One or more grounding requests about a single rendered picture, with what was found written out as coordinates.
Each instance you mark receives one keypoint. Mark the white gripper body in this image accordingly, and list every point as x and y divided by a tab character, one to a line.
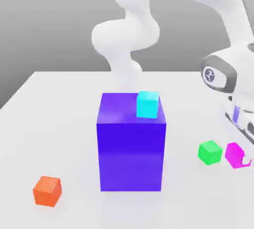
241	136

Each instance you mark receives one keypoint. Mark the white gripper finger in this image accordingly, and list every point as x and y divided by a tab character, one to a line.
246	160

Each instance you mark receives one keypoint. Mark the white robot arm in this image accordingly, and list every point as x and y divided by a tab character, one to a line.
127	38

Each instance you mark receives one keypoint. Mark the small magenta cube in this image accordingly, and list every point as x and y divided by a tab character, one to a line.
234	155

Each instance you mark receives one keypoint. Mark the small green cube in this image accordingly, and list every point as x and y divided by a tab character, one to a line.
210	152

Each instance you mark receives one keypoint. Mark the small cyan cube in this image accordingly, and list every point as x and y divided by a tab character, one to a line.
147	106

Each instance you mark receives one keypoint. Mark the small orange cube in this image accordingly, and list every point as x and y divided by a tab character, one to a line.
47	191

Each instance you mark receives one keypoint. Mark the large purple box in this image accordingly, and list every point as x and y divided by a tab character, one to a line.
131	153

